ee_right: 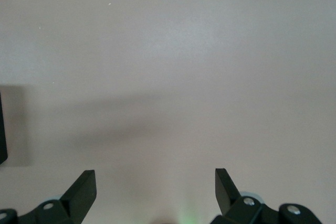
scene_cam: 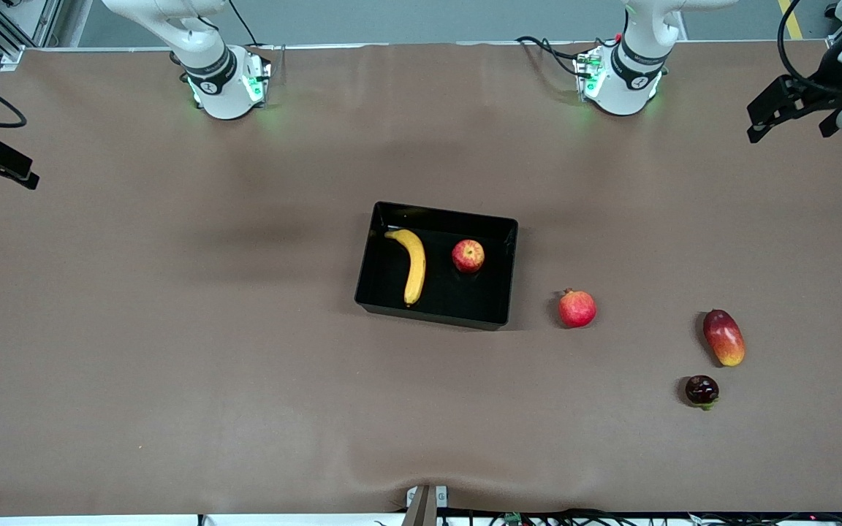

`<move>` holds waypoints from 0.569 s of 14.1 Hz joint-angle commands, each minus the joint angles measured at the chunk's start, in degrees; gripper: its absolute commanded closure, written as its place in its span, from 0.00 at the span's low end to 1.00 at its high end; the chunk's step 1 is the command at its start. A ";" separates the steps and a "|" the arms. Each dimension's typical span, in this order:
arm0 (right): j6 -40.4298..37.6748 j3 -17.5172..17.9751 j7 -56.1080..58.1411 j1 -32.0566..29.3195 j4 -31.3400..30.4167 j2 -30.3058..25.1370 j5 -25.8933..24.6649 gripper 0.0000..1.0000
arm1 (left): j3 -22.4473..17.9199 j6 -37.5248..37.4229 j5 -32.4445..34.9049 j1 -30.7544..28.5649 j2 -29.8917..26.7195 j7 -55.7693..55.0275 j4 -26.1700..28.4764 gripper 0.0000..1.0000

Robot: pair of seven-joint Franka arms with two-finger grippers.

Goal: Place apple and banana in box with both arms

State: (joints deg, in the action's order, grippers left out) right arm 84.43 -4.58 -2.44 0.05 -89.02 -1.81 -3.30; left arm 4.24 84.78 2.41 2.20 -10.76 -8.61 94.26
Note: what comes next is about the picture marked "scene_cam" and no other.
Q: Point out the dark purple mangosteen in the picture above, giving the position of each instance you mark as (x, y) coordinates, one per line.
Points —
(702, 389)

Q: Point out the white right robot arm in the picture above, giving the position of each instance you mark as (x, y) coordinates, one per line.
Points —
(227, 95)

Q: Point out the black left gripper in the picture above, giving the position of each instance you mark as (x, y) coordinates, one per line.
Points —
(827, 91)

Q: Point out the yellow banana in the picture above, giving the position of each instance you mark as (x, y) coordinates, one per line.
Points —
(416, 267)

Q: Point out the grey metal bracket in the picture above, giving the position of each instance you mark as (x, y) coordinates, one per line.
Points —
(425, 508)

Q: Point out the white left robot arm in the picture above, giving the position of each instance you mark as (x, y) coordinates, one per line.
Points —
(622, 86)

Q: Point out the brown table mat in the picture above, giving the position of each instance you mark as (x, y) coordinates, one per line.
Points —
(245, 409)

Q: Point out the red apple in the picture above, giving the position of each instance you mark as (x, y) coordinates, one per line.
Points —
(468, 256)

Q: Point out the black plastic box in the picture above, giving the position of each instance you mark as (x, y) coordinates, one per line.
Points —
(443, 292)

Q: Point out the red yellow mango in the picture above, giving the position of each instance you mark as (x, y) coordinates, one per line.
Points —
(724, 338)

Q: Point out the aluminium frame post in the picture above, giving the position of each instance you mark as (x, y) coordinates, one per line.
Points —
(8, 51)
(834, 44)

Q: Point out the red pomegranate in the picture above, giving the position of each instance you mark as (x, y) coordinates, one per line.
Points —
(577, 310)

